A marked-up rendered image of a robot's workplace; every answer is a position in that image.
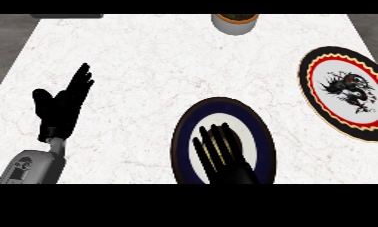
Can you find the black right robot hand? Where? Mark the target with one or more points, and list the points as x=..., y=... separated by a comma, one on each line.
x=226, y=161

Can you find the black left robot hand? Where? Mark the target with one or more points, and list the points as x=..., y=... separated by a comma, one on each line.
x=61, y=107

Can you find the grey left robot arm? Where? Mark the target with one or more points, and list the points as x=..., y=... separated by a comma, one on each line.
x=34, y=167

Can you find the navy rimmed white plate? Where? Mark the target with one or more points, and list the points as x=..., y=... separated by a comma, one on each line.
x=260, y=137

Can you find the red rimmed dragon plate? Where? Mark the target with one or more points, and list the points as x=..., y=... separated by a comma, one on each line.
x=344, y=104

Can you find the dark grey flat appliance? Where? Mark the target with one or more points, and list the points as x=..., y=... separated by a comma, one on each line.
x=67, y=15

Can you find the grey plant pot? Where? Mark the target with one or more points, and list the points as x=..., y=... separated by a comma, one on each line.
x=235, y=24

